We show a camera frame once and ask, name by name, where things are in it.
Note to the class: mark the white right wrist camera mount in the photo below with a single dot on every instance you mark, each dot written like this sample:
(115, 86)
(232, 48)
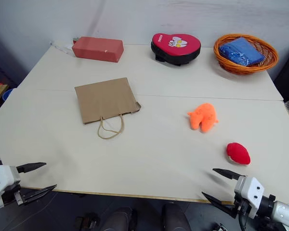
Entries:
(251, 190)

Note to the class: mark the red plush toy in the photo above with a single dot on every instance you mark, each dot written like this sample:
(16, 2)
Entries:
(238, 153)

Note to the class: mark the orange plush toy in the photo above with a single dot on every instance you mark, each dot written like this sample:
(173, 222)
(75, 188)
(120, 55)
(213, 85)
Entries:
(204, 116)

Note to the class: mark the blue bin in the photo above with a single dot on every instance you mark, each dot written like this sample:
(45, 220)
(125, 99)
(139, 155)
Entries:
(7, 94)

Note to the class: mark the brown paper bag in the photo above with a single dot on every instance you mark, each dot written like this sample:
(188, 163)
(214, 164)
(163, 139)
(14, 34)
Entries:
(106, 99)

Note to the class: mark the orange wicker basket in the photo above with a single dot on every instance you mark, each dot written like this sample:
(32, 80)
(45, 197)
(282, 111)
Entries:
(245, 65)

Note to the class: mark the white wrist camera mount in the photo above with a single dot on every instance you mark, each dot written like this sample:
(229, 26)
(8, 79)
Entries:
(3, 179)
(251, 190)

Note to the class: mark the red heart-shaped cartoon pad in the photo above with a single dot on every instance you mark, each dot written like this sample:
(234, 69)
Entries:
(175, 48)

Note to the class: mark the dark rounded shape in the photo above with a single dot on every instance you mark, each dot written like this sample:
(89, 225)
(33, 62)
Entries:
(121, 219)

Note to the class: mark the black panel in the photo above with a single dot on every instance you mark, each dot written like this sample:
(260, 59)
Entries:
(287, 72)

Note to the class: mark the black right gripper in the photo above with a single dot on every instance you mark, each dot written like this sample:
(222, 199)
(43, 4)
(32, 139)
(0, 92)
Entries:
(242, 207)

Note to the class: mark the small green item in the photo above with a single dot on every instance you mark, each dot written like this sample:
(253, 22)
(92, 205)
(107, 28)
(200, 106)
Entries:
(75, 39)

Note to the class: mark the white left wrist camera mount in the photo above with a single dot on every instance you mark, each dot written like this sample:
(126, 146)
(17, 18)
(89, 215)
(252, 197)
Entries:
(3, 179)

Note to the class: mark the blue cloth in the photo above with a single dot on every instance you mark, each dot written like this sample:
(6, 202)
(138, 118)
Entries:
(242, 51)

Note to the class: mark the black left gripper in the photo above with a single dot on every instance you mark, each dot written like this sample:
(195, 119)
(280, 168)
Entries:
(9, 195)

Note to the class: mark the red rectangular box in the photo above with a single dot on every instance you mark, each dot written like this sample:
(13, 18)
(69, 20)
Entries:
(97, 48)

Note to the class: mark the white strip behind box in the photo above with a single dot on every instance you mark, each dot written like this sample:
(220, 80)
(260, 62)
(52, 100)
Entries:
(61, 48)

